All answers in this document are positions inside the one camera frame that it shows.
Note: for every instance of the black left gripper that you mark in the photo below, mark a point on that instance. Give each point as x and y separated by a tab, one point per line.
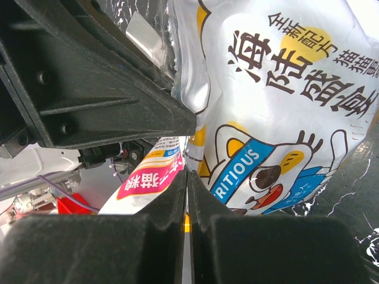
63	89

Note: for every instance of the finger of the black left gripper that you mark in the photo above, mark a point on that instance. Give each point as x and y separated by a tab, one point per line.
107	22

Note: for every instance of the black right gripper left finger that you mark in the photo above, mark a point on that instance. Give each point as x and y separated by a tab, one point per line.
146	247

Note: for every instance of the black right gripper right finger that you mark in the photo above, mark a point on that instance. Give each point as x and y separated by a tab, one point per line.
230	248

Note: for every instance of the pink white pet food bag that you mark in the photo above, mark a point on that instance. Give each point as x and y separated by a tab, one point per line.
284	92

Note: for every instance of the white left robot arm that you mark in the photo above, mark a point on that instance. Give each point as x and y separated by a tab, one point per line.
37	160

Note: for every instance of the silver metal scoop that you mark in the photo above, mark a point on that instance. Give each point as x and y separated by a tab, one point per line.
146	39

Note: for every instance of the red plastic bin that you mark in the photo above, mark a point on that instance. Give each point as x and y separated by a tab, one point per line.
67	207

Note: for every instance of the aluminium frame rail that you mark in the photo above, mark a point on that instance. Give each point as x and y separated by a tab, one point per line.
28	185

